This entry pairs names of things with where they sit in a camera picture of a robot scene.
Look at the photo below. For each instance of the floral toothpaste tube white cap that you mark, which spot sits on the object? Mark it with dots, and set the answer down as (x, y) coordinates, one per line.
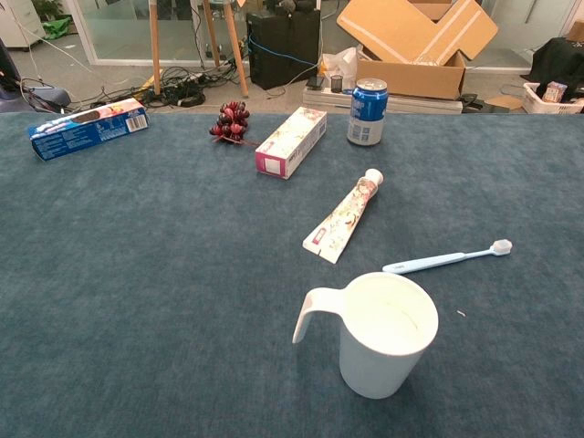
(342, 219)

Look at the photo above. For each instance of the light blue toothbrush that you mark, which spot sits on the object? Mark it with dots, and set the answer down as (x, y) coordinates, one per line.
(429, 262)

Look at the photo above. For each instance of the floral pink toothpaste carton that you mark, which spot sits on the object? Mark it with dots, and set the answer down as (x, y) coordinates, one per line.
(292, 141)

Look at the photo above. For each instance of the blue white soda can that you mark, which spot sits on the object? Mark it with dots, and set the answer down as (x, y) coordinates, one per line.
(367, 118)

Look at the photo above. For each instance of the dark red grape bunch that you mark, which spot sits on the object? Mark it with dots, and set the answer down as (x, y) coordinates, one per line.
(232, 121)

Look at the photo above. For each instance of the black smartphone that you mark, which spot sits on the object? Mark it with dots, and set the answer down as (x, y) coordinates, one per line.
(315, 82)

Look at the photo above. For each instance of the white plastic bag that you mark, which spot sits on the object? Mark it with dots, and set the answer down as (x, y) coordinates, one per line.
(340, 64)

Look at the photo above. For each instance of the stacked aluminium profiles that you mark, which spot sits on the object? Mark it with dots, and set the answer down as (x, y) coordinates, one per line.
(410, 105)

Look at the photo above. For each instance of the blue table mat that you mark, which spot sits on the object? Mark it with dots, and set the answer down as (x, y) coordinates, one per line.
(137, 274)

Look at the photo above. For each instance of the black computer tower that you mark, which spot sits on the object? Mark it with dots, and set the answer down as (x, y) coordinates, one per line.
(283, 55)

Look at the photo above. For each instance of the wooden easel leg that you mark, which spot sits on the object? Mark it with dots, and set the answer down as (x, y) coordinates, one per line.
(155, 45)
(211, 36)
(235, 45)

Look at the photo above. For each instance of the open brown cardboard box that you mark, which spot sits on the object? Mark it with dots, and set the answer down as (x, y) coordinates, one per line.
(410, 77)

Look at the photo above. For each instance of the blue cookie box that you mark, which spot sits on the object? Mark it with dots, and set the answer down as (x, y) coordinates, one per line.
(82, 134)

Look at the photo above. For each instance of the flat brown cardboard piece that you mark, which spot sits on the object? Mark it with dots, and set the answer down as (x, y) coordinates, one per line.
(504, 102)

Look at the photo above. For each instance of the dark blue office chair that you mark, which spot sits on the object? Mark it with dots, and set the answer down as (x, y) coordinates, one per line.
(45, 98)

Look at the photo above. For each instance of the small colourful snack box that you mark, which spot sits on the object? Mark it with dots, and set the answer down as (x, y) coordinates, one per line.
(554, 92)

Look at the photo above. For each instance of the white plastic basket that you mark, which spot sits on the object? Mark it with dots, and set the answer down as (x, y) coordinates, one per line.
(563, 108)

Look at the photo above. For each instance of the green plastic bag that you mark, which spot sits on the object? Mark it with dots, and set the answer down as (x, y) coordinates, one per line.
(57, 28)

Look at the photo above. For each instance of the black cloth covered object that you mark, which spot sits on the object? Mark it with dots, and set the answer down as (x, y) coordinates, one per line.
(561, 59)

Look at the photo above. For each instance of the white cabinet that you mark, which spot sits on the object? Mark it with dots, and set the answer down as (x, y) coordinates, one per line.
(18, 23)

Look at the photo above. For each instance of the black flat floor bracket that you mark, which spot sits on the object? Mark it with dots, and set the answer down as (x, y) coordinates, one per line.
(470, 102)

